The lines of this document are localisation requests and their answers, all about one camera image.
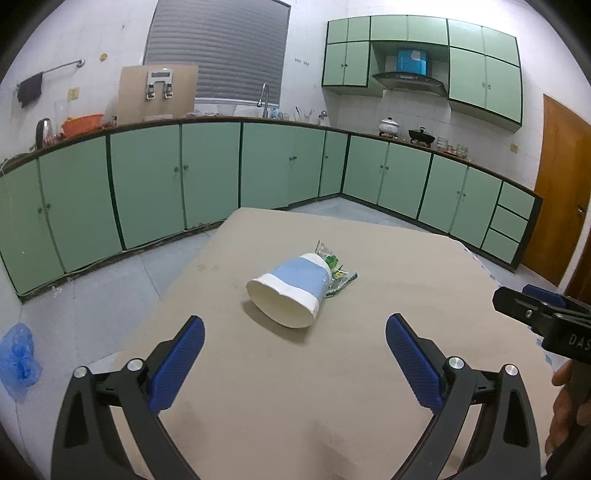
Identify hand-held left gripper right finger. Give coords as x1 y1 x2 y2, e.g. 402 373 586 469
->
385 313 541 480

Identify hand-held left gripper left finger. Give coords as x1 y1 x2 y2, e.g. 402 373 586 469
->
52 315 206 480

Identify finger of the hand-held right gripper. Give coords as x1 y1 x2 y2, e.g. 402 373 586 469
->
523 284 591 318
492 287 555 330

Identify white blue paper cup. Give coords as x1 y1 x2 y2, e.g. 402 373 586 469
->
246 252 332 329

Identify person's right hand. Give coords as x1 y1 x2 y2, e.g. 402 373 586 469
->
545 359 586 457

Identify wooden door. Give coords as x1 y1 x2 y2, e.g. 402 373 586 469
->
522 93 591 289

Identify green white wrapper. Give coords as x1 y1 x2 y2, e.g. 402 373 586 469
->
315 240 358 299

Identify blue plastic bag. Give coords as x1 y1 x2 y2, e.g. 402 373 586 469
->
0 323 43 401

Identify row of glass jars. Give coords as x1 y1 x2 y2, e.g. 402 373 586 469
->
436 137 472 160

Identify green base cabinets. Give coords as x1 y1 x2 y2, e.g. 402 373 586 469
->
0 115 543 303

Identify black wok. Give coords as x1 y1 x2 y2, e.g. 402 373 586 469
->
408 127 437 147

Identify range hood with blue film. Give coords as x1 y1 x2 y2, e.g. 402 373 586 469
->
372 47 448 97

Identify orange plastic basket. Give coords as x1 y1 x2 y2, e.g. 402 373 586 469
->
61 114 106 138

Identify utensil holders with utensils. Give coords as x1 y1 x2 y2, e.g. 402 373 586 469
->
291 106 331 126

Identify brown cardboard sheet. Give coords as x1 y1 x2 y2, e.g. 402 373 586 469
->
116 65 199 125

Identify dark hanging towel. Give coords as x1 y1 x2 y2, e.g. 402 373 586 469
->
17 73 44 109

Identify grey window blind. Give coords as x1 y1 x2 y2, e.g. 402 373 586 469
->
143 0 291 104

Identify green wall cabinets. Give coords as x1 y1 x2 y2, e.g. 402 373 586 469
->
322 15 524 134

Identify white plastic bracket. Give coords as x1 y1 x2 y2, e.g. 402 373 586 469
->
147 69 175 100

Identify metal towel rail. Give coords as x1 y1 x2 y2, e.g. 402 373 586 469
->
16 59 86 90

